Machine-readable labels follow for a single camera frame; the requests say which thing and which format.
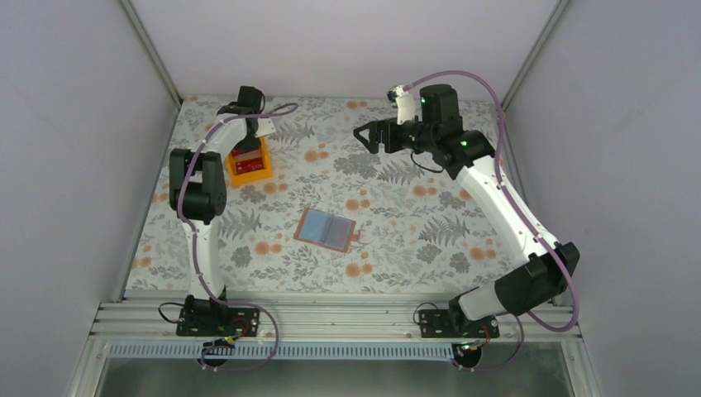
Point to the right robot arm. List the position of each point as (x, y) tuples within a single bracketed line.
[(432, 124)]

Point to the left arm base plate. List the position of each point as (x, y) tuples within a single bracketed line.
[(229, 322)]

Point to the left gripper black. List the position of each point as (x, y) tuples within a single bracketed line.
[(244, 141)]

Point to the floral table cloth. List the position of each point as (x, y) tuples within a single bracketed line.
[(419, 231)]

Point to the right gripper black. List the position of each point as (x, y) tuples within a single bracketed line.
[(385, 135)]

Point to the tan leather card holder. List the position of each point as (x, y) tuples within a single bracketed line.
[(326, 230)]

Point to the yellow plastic bin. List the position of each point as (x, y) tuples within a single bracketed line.
[(239, 180)]

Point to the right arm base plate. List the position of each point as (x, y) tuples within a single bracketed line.
[(439, 323)]

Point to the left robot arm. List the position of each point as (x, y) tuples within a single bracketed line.
[(198, 195)]

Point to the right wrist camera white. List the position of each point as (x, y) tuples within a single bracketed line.
[(404, 101)]

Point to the red VIP card in bin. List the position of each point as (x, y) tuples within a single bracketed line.
[(244, 163)]

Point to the aluminium rail frame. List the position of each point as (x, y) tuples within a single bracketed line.
[(310, 326)]

